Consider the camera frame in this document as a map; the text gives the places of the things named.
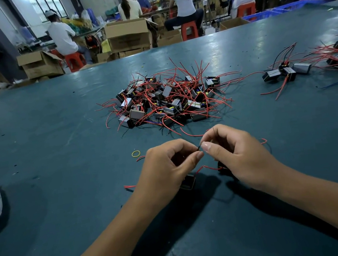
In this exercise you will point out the low cardboard box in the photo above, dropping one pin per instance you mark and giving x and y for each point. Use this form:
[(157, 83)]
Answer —
[(169, 37)]

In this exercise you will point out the shallow cardboard box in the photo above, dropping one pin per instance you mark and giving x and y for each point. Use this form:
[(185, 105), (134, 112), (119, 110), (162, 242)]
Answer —
[(232, 24)]

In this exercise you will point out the person's left hand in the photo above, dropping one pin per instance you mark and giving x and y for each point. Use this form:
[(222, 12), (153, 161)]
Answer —
[(167, 177)]

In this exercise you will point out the large closed cardboard box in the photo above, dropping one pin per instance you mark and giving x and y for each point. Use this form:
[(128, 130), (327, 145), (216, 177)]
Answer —
[(128, 35)]

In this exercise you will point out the open cardboard box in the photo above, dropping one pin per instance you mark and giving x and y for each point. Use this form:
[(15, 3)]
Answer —
[(40, 64)]

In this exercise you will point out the person's right forearm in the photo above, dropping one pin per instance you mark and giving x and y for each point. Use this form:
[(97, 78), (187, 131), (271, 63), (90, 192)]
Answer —
[(333, 212)]

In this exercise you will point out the yellow rubber band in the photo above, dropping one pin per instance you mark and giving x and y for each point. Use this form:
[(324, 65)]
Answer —
[(132, 154)]

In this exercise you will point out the person's right hand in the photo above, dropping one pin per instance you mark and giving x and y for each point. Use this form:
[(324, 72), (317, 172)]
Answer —
[(246, 156)]

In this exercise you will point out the blue plastic crate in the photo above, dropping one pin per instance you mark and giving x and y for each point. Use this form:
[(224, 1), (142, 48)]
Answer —
[(261, 16), (301, 4)]

